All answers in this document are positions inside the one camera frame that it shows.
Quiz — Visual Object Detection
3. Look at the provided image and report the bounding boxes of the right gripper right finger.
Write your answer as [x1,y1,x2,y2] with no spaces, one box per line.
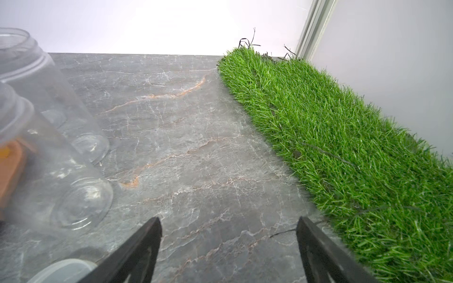
[296,216,378,283]

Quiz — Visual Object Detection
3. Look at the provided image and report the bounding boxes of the orange wooden tray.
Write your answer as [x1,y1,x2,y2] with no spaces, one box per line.
[1,140,27,221]

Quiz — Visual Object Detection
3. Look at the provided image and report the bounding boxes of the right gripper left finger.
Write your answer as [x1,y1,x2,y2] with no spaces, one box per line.
[80,217,162,283]

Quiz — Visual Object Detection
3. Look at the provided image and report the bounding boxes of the clear plastic candy jar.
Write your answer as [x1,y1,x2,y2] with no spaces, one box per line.
[1,28,110,165]

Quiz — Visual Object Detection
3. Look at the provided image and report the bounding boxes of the clear plastic jar lid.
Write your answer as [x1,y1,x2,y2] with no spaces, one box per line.
[27,259,97,283]

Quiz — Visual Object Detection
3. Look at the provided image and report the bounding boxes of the green artificial grass mat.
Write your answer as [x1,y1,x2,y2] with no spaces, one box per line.
[218,38,453,283]

